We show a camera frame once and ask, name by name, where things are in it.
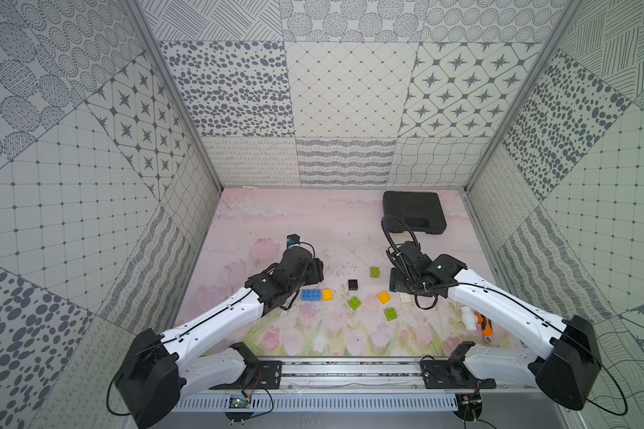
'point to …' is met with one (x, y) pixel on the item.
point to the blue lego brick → (311, 295)
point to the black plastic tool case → (420, 211)
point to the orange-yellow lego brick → (384, 298)
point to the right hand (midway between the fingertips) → (404, 287)
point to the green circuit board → (237, 402)
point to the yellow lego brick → (326, 295)
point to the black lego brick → (352, 284)
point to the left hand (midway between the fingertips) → (323, 268)
